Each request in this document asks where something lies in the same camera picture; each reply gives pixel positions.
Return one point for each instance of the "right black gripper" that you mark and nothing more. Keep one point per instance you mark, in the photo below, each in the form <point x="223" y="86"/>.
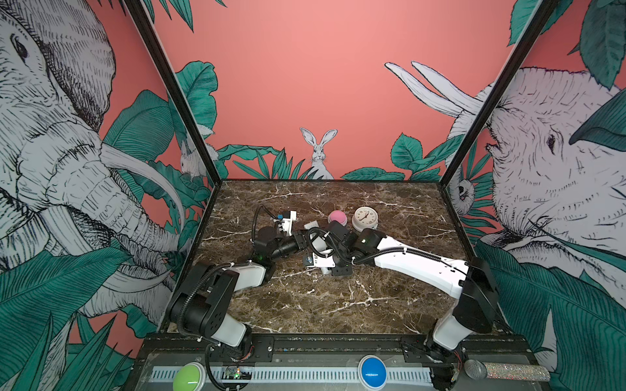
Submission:
<point x="337" y="264"/>

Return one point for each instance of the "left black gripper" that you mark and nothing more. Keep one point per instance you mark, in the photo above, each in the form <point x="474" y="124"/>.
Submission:
<point x="300" y="241"/>

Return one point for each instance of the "white remote control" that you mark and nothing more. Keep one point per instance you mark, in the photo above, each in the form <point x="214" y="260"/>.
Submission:
<point x="321" y="246"/>

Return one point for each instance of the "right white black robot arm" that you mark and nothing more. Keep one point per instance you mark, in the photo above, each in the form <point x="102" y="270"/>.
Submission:
<point x="469" y="283"/>

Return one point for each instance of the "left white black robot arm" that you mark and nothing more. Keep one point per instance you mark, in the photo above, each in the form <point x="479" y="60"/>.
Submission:
<point x="199" y="306"/>

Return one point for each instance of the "pink push button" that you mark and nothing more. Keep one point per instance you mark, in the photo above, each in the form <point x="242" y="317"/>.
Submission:
<point x="338" y="216"/>

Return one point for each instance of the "white round alarm clock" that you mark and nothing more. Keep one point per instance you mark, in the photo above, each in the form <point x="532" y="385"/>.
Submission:
<point x="365" y="218"/>

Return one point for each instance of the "blue push button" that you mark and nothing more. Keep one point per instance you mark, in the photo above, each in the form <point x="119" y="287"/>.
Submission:
<point x="372" y="373"/>

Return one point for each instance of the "small green circuit board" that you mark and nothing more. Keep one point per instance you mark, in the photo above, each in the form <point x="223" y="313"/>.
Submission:
<point x="237" y="374"/>

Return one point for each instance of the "glittery silver microphone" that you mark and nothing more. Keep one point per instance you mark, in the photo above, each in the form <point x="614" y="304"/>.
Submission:
<point x="478" y="370"/>

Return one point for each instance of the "green push button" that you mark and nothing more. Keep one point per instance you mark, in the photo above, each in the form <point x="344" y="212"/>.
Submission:
<point x="191" y="377"/>

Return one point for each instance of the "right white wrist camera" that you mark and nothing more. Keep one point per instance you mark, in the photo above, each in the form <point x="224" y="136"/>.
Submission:
<point x="314" y="260"/>

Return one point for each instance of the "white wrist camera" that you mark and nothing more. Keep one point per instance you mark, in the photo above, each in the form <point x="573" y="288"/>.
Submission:
<point x="285" y="221"/>
<point x="314" y="260"/>

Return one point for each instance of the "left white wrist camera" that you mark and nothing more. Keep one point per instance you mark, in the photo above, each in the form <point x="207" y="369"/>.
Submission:
<point x="285" y="221"/>

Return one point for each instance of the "white slotted cable duct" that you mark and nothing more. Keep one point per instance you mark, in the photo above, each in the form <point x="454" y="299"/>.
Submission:
<point x="270" y="375"/>

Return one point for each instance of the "black front mounting rail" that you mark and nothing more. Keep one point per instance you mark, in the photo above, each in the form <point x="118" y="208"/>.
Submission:
<point x="267" y="348"/>

